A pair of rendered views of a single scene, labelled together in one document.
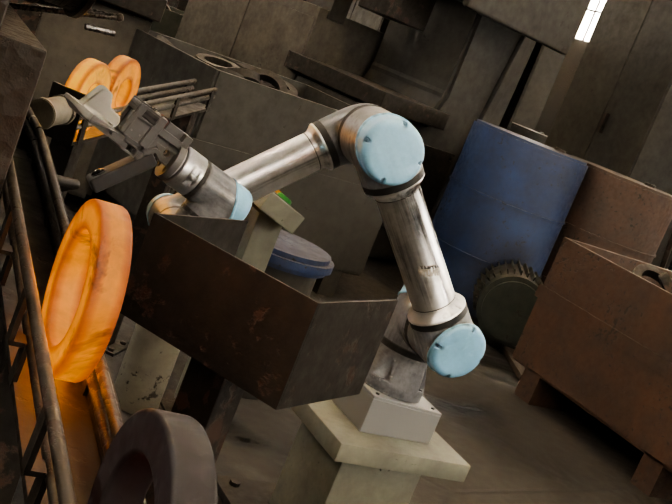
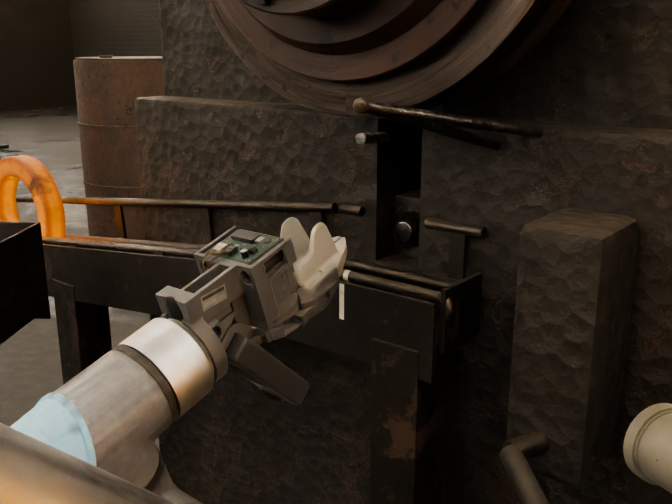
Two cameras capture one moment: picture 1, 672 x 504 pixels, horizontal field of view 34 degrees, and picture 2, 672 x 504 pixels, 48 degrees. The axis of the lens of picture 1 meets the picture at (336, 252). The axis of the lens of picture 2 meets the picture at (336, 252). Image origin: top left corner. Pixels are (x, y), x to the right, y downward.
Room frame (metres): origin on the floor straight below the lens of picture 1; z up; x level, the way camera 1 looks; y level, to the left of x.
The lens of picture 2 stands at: (2.37, 0.19, 0.95)
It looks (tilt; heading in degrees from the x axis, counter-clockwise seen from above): 16 degrees down; 156
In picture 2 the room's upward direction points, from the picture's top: straight up
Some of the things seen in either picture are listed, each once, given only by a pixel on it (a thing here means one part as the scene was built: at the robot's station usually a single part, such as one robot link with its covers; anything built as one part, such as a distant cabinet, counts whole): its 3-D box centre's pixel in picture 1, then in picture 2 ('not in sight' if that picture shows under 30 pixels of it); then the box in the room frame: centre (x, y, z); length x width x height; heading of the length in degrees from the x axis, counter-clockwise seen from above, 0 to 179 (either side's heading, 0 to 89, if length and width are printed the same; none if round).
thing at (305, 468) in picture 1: (343, 488); not in sight; (2.18, -0.20, 0.13); 0.40 x 0.40 x 0.26; 31
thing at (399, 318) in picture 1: (421, 315); not in sight; (2.18, -0.21, 0.54); 0.13 x 0.12 x 0.14; 24
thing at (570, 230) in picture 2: not in sight; (572, 342); (1.86, 0.66, 0.68); 0.11 x 0.08 x 0.24; 117
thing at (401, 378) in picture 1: (396, 364); not in sight; (2.18, -0.20, 0.43); 0.15 x 0.15 x 0.10
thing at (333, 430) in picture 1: (369, 425); not in sight; (2.18, -0.20, 0.28); 0.32 x 0.32 x 0.04; 31
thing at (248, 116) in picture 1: (239, 159); not in sight; (4.43, 0.51, 0.39); 1.03 x 0.83 x 0.77; 132
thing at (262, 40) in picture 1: (254, 88); not in sight; (6.15, 0.77, 0.55); 1.10 x 0.53 x 1.10; 47
